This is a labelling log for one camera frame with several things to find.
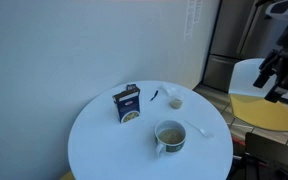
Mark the round white table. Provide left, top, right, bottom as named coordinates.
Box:
left=68, top=81, right=233, bottom=180

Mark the clear plastic spoon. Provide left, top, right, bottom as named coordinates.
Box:
left=184, top=120, right=213, bottom=138

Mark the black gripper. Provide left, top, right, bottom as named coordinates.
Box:
left=253, top=25, right=288, bottom=103

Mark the white and yellow chair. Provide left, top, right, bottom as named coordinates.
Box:
left=228, top=58, right=288, bottom=132

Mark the white and green mug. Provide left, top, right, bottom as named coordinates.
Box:
left=154, top=120, right=186, bottom=157

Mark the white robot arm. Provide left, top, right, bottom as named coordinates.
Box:
left=253, top=0, right=288, bottom=103

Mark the clear plastic cup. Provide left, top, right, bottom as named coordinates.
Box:
left=169, top=91, right=184, bottom=109

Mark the black equipment cart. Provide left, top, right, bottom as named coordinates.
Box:
left=226, top=132, right=288, bottom=180

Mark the blue pasta box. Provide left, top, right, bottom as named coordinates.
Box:
left=113, top=84, right=140, bottom=123

